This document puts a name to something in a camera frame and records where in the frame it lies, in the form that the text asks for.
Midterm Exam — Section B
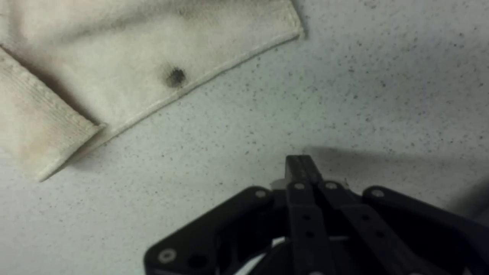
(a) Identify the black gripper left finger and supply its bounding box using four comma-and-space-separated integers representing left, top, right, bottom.
143, 156, 328, 275

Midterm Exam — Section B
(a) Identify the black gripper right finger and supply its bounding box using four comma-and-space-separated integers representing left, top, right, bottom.
316, 178, 489, 275

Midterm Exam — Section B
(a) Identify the cream white cloth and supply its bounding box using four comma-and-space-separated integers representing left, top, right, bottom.
0, 0, 304, 181

